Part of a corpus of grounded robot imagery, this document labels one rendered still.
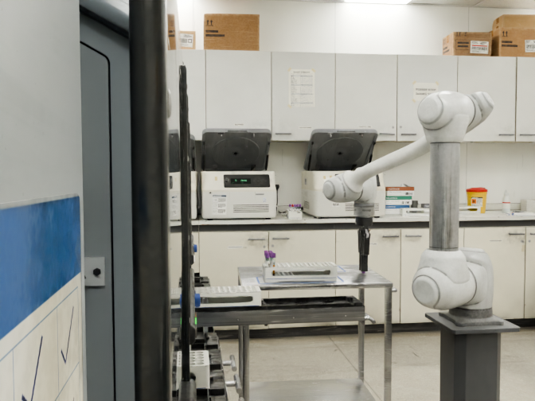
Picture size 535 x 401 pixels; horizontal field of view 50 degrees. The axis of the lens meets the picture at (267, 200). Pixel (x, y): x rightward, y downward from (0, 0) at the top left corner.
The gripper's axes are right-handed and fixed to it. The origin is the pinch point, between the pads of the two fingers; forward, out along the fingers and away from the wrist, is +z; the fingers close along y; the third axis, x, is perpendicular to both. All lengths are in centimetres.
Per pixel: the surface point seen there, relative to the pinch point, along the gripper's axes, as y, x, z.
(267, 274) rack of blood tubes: 16.7, -43.6, 1.4
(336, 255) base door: -183, 28, 24
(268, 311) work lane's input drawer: 56, -47, 7
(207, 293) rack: 55, -67, 1
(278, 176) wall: -244, -10, -35
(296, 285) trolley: 22.6, -32.5, 4.8
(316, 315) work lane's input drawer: 55, -30, 9
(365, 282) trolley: 21.5, -4.6, 4.4
